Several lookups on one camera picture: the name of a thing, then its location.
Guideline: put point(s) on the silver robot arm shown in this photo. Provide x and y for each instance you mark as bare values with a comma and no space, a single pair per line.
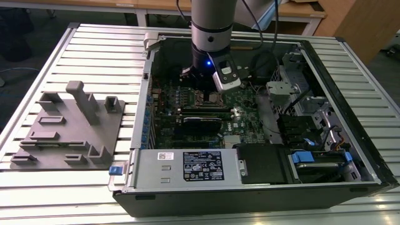
210,23

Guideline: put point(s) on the CPU socket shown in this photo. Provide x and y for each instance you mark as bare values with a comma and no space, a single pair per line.
214,105

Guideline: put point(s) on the black RAM slot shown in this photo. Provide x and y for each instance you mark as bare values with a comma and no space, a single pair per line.
205,115
205,109

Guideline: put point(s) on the black plastic bay cover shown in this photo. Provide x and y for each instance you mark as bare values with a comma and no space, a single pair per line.
262,164

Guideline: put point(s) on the grey case latch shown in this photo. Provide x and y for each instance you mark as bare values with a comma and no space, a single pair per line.
150,37

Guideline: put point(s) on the black graphics card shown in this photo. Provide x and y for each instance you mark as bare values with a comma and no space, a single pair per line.
201,127

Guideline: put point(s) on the green motherboard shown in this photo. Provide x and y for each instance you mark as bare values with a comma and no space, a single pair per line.
246,122

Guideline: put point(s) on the wooden desk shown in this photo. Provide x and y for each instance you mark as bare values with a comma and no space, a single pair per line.
152,5

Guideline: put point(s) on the silver chipset heatsink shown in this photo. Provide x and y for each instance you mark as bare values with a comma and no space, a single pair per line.
232,139

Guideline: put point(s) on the metal drive cage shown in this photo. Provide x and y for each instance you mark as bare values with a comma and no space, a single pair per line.
324,112

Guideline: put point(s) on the silver power supply unit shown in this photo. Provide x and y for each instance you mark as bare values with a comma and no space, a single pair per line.
149,173

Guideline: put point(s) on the grey parts rack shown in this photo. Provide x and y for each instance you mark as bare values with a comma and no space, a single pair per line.
72,140

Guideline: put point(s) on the blue plastic latch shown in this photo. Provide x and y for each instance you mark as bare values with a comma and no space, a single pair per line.
114,170

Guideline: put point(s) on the wooden cabinet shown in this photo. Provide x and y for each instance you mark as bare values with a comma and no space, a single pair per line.
368,23

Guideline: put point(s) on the hard disk in blue carrier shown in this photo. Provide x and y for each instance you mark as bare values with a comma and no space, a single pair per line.
314,172

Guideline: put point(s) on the black PC case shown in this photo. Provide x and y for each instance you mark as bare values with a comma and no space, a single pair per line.
218,204

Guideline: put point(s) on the black chair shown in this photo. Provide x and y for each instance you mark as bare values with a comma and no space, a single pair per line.
14,35

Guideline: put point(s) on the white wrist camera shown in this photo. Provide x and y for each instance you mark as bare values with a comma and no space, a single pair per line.
226,79

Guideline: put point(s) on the grey metal bracket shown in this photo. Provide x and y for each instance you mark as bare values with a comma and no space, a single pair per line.
277,92

